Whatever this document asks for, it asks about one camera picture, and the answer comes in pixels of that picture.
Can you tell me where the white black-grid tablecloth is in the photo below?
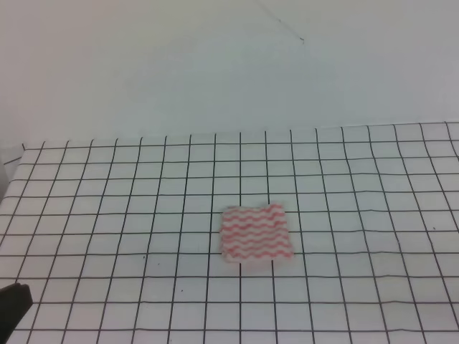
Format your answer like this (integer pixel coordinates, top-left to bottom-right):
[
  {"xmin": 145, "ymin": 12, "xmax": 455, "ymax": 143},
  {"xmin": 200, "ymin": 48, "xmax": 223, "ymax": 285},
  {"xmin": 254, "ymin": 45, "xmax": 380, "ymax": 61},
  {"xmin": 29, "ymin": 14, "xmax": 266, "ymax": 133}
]
[{"xmin": 1, "ymin": 123, "xmax": 458, "ymax": 343}]

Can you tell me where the pink wavy-striped towel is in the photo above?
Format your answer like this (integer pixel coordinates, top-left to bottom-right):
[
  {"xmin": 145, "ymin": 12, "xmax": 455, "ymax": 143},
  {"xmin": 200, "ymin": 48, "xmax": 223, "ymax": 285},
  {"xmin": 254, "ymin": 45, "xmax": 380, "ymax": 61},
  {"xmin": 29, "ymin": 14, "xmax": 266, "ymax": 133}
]
[{"xmin": 219, "ymin": 204, "xmax": 294, "ymax": 264}]

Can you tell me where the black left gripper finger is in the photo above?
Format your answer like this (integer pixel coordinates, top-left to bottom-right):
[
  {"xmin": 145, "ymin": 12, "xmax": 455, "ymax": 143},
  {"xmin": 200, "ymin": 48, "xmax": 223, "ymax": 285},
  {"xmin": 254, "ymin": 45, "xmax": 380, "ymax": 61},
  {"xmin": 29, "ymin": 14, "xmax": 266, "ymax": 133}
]
[{"xmin": 0, "ymin": 283, "xmax": 33, "ymax": 340}]

